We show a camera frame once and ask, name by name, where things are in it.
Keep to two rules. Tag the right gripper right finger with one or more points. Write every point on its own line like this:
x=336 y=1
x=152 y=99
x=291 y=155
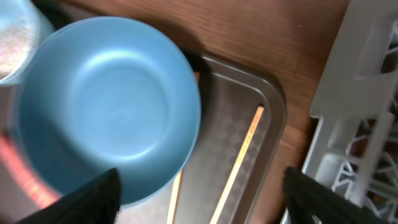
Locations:
x=305 y=199

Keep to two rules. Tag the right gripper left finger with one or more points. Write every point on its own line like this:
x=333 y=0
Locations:
x=98 y=201

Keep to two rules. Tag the short wooden chopstick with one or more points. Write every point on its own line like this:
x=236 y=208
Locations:
x=174 y=198

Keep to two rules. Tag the long wooden chopstick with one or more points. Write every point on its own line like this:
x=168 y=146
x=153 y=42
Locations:
x=237 y=164

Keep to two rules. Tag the dark blue plate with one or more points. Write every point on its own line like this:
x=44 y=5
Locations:
x=108 y=92

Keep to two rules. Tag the light blue small bowl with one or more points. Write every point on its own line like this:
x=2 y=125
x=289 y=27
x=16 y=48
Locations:
x=23 y=28

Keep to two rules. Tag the grey dishwasher rack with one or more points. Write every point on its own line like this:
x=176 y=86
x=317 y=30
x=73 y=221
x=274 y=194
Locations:
x=354 y=149

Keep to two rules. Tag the orange carrot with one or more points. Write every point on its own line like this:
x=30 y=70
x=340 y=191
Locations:
x=25 y=178

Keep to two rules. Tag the dark brown serving tray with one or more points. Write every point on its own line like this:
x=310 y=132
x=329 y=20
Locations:
x=230 y=97

